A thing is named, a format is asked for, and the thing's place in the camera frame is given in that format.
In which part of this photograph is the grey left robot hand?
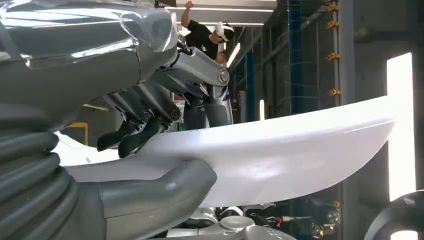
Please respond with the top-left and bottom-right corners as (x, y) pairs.
(0, 0), (235, 240)

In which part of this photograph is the person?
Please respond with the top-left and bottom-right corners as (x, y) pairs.
(180, 0), (236, 66)

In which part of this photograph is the white headset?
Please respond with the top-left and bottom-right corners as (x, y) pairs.
(215, 21), (235, 43)

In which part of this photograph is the ceiling light strip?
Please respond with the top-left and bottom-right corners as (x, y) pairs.
(165, 5), (275, 13)
(226, 42), (242, 69)
(175, 21), (266, 28)

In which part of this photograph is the blue steel column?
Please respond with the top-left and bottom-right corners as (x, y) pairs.
(245, 49), (258, 123)

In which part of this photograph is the blue mesh column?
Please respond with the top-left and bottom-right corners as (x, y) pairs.
(287, 0), (306, 115)

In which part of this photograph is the grey steel column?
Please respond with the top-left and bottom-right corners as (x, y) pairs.
(337, 0), (356, 107)

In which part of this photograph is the bright window opening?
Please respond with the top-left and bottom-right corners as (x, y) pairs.
(386, 52), (417, 202)

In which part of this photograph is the yellow metal rail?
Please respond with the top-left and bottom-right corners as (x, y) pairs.
(68, 121), (90, 147)

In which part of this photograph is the black rounded ring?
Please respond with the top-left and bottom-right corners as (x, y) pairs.
(363, 190), (424, 240)

